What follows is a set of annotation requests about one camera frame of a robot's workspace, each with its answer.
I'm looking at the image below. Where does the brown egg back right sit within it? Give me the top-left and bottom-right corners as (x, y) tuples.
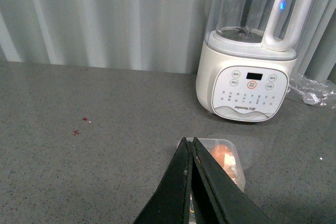
(209, 144), (234, 168)

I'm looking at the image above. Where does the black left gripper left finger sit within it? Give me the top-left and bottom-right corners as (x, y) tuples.
(134, 138), (193, 223)

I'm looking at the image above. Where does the clear plastic egg box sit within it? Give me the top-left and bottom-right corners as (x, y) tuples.
(176, 137), (246, 224)

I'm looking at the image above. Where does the white power cable plug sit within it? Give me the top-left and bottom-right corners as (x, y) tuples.
(289, 85), (320, 105)

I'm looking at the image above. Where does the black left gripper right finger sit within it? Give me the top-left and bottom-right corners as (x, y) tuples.
(192, 137), (272, 223)

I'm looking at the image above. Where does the white Joyoung blender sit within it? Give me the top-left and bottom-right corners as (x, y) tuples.
(196, 0), (312, 122)

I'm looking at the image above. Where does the clear plastic bag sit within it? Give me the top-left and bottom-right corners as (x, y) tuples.
(286, 71), (335, 110)

